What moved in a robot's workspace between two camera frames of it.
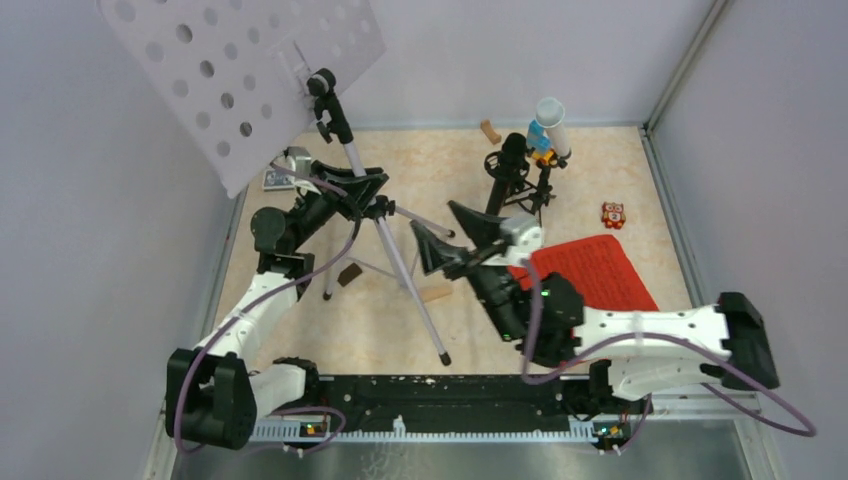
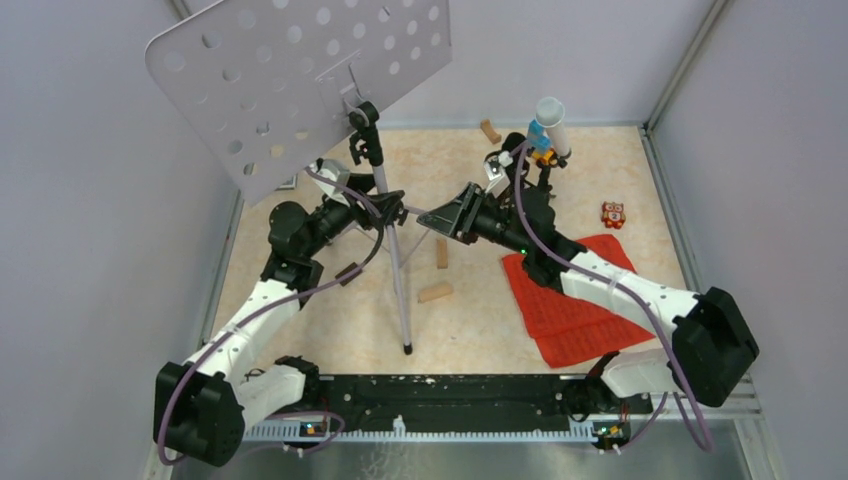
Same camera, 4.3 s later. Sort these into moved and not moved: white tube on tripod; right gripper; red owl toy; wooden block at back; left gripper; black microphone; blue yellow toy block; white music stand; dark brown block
Moved: left gripper; white music stand; right gripper
Not moved: blue yellow toy block; red owl toy; wooden block at back; dark brown block; black microphone; white tube on tripod
